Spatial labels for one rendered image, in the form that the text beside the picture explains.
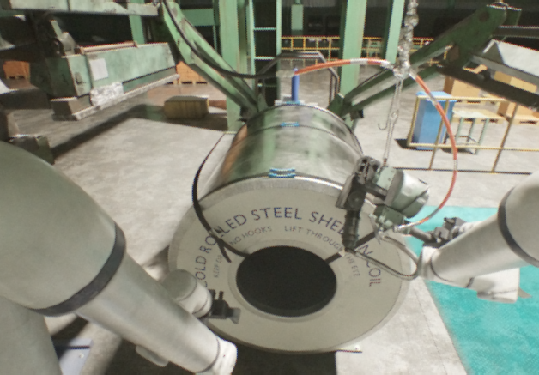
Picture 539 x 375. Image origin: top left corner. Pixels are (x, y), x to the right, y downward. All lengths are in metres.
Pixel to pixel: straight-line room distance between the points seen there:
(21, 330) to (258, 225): 0.97
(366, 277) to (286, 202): 0.55
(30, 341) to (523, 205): 0.62
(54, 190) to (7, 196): 0.03
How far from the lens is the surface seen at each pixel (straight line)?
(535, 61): 1.45
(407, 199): 1.06
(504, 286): 0.93
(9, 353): 0.50
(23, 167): 0.31
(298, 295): 1.79
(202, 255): 1.47
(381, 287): 1.56
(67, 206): 0.30
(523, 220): 0.42
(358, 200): 1.04
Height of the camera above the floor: 1.89
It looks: 29 degrees down
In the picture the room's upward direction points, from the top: 1 degrees counter-clockwise
